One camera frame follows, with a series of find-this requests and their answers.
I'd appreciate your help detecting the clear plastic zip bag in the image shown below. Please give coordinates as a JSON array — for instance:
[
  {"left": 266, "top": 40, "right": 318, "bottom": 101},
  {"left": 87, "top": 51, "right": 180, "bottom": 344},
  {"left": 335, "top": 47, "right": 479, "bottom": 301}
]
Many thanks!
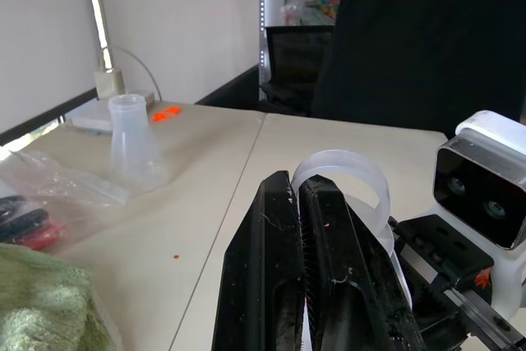
[{"left": 0, "top": 148, "right": 132, "bottom": 252}]

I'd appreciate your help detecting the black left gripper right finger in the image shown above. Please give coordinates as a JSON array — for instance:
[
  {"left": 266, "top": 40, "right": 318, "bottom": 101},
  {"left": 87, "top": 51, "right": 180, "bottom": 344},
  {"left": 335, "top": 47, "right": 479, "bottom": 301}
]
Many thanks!
[{"left": 298, "top": 174, "right": 427, "bottom": 351}]

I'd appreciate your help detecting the silver stand with white base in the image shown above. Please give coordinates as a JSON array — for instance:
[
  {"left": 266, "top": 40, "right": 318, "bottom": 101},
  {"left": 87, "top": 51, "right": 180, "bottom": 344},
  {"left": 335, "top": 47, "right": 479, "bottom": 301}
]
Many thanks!
[{"left": 65, "top": 0, "right": 156, "bottom": 136}]

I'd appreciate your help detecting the person in black clothing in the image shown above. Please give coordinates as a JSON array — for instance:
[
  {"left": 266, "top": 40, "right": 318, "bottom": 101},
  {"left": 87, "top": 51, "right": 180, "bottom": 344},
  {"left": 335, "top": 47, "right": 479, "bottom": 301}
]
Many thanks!
[{"left": 308, "top": 0, "right": 526, "bottom": 139}]

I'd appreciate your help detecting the red flat item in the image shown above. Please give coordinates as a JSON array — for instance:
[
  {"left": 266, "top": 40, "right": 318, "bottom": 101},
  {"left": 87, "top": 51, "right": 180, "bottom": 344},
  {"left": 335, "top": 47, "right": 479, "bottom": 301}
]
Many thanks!
[{"left": 15, "top": 221, "right": 69, "bottom": 252}]

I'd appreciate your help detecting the translucent plastic conical flask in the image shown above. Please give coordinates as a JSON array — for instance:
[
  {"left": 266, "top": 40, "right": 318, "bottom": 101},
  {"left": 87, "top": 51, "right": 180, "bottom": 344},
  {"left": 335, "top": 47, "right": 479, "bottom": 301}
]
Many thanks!
[{"left": 107, "top": 94, "right": 169, "bottom": 192}]

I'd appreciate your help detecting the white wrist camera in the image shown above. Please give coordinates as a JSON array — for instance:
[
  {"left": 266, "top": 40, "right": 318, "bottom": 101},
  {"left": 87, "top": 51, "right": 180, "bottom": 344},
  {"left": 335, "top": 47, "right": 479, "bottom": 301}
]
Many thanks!
[{"left": 432, "top": 109, "right": 526, "bottom": 321}]

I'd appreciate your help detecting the black flat item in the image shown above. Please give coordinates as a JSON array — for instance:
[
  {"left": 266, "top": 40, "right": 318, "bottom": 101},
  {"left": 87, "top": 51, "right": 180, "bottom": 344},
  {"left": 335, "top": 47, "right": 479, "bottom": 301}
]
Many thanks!
[
  {"left": 0, "top": 208, "right": 51, "bottom": 242},
  {"left": 0, "top": 195, "right": 28, "bottom": 221}
]

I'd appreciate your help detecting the white cable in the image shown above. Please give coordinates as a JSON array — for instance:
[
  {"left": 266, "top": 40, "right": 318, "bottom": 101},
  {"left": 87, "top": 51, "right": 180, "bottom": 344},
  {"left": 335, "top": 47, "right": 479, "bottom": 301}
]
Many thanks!
[{"left": 98, "top": 45, "right": 164, "bottom": 102}]

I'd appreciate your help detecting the black mesh chair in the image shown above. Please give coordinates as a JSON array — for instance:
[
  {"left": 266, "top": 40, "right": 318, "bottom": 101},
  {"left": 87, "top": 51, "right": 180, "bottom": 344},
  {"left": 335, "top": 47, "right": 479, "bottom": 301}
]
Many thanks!
[{"left": 259, "top": 24, "right": 335, "bottom": 117}]

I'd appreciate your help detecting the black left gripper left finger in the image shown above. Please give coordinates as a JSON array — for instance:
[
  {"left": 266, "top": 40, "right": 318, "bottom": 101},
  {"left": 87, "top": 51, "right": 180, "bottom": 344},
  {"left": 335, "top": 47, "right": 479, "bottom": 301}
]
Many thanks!
[{"left": 211, "top": 169, "right": 307, "bottom": 351}]

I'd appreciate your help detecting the green terry towel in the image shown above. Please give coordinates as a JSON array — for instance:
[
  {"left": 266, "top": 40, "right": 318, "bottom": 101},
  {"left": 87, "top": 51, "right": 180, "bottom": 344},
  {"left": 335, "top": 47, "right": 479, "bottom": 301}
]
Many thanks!
[{"left": 0, "top": 242, "right": 121, "bottom": 351}]

